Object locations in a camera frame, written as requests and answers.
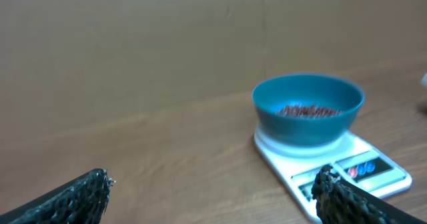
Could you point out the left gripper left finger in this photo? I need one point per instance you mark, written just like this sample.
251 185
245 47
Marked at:
81 200

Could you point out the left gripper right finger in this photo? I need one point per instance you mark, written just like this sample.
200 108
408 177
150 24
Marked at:
340 202

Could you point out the white digital kitchen scale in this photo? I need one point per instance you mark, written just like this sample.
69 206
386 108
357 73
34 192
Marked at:
354 159

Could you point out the blue bowl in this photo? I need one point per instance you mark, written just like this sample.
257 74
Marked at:
307 90

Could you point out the red beans in bowl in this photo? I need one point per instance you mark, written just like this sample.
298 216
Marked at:
308 111

